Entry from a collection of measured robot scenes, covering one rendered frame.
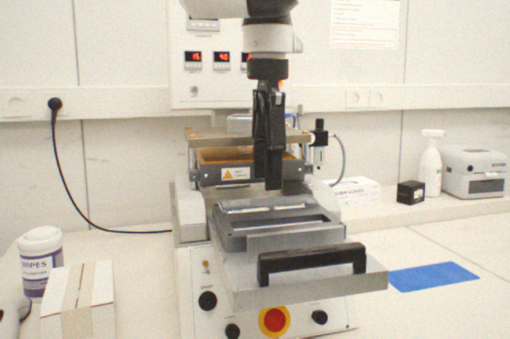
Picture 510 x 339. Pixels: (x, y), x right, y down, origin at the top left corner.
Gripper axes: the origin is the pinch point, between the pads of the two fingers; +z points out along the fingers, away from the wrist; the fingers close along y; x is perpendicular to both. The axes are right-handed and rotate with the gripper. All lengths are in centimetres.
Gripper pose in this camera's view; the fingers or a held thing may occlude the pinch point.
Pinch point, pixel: (267, 169)
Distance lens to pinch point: 73.7
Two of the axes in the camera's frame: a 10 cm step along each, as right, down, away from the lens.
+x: 9.6, -0.4, 2.6
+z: -0.1, 9.8, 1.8
